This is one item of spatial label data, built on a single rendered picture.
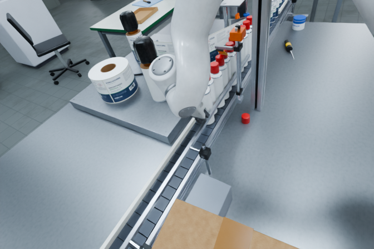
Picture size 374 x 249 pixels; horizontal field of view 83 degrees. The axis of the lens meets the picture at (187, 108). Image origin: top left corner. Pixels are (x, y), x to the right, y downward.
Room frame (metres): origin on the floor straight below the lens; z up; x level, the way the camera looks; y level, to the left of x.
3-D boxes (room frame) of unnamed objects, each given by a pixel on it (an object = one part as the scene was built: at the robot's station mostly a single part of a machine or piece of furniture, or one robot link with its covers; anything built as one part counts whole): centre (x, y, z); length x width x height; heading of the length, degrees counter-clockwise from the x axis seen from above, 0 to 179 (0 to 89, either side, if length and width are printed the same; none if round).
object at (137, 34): (1.22, 0.18, 1.04); 0.09 x 0.09 x 0.29
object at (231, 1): (1.08, -0.36, 1.14); 0.14 x 0.11 x 0.01; 140
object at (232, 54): (0.78, -0.24, 0.98); 0.05 x 0.05 x 0.20
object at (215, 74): (0.66, -0.14, 0.98); 0.05 x 0.05 x 0.20
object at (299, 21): (1.22, -0.82, 0.87); 0.07 x 0.07 x 0.07
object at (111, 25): (2.91, -0.11, 0.40); 1.90 x 0.75 x 0.80; 140
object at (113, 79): (0.96, 0.32, 0.95); 0.20 x 0.20 x 0.14
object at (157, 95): (0.82, 0.10, 1.03); 0.09 x 0.09 x 0.30
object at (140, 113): (1.08, 0.10, 0.86); 0.80 x 0.67 x 0.05; 140
